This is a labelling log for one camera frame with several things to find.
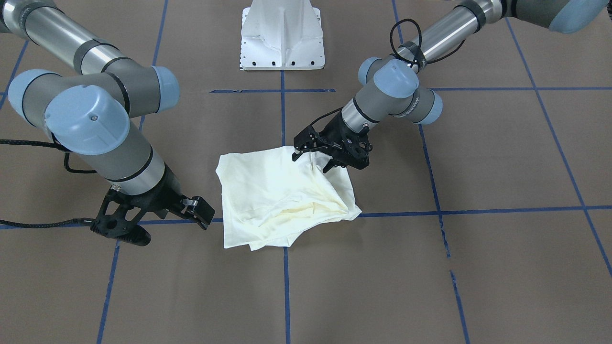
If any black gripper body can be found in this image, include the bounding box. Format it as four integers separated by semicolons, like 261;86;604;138
319;113;373;170

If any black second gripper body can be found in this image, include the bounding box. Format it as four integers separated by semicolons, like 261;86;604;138
90;165;185;246

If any cream white t-shirt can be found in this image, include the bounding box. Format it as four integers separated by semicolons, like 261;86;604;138
216;146;361;251

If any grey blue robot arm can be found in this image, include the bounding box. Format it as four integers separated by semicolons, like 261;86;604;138
292;0;606;172

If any second grey blue robot arm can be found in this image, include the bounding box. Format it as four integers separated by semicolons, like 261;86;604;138
1;0;215;246

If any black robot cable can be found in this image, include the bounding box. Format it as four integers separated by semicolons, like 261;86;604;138
390;18;467;65

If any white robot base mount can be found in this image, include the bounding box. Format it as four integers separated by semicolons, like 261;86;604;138
239;0;326;71

